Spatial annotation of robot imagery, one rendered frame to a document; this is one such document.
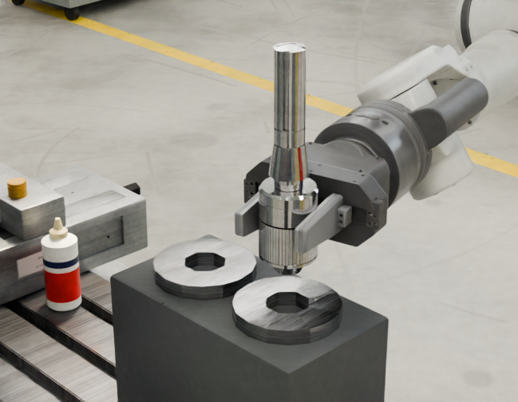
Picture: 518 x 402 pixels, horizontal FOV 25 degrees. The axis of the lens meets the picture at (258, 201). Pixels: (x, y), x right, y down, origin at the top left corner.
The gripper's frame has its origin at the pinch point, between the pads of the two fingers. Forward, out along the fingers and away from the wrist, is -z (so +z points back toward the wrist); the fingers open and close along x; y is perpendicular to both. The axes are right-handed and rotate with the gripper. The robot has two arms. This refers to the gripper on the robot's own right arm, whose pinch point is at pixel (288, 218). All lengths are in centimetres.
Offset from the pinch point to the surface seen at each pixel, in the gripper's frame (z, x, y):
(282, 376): -7.2, 3.9, 9.3
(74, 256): 16.2, -37.4, 21.0
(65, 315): 14.0, -37.5, 27.6
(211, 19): 391, -275, 123
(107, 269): 37, -50, 36
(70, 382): 3.9, -28.1, 27.5
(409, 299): 188, -71, 121
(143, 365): -3.3, -12.7, 16.2
